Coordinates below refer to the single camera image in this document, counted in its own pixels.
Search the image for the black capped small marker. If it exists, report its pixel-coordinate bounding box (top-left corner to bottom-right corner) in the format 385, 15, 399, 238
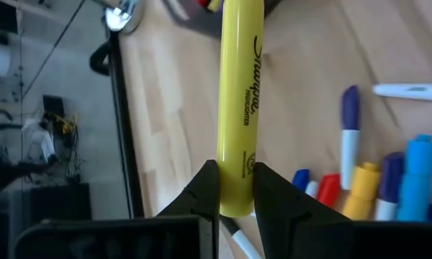
219, 214, 264, 259

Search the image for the purple capped small marker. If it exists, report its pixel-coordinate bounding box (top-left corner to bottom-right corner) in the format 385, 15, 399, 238
340, 84, 362, 191
373, 151, 406, 222

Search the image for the red capped small marker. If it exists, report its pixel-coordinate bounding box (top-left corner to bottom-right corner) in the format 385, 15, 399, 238
315, 173, 342, 210

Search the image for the blue highlighter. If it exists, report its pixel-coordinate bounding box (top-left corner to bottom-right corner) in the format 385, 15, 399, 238
395, 134, 432, 222

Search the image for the light blue capped small marker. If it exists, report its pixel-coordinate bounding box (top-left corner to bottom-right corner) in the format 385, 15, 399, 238
372, 83, 432, 103

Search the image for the thin black lamp cord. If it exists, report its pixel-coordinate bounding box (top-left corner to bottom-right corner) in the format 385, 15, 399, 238
21, 0, 88, 100

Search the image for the dark grey plastic bin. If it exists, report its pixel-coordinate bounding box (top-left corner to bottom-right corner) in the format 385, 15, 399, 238
161, 0, 285, 37

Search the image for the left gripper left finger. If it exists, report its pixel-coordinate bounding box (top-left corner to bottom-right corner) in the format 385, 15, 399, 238
157, 160, 221, 259

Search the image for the golden yellow highlighter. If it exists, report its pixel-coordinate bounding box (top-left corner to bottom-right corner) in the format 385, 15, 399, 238
341, 161, 382, 222

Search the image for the bulb lamp with chrome base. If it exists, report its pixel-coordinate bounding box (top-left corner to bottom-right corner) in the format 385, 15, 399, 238
91, 0, 147, 35

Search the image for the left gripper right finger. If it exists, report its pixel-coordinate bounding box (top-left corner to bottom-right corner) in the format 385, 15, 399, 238
253, 161, 351, 259

